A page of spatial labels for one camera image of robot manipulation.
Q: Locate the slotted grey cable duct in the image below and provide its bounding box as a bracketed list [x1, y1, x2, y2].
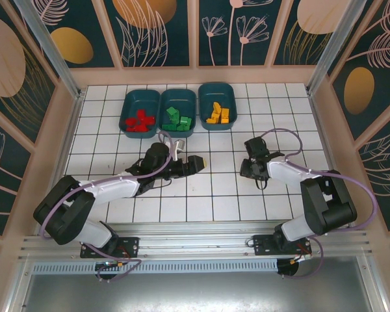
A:
[31, 259, 280, 274]

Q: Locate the teal plastic container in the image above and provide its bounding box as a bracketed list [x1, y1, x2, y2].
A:
[159, 89, 197, 138]
[198, 83, 239, 132]
[119, 90, 161, 140]

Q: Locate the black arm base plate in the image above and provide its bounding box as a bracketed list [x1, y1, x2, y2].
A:
[252, 233, 313, 257]
[80, 236, 140, 259]

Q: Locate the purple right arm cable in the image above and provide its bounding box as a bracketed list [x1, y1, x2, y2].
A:
[259, 128, 378, 280]

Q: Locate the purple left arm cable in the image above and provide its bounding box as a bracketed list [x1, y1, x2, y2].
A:
[40, 131, 183, 283]

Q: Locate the aluminium mounting rail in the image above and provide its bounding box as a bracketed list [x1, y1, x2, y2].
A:
[18, 220, 373, 263]

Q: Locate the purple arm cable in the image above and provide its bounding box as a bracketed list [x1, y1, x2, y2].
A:
[40, 131, 183, 283]
[259, 128, 378, 280]

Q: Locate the grey metal sheet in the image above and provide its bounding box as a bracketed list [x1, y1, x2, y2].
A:
[6, 256, 389, 312]

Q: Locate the aluminium frame post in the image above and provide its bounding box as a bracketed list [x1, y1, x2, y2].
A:
[307, 0, 376, 95]
[13, 0, 86, 99]

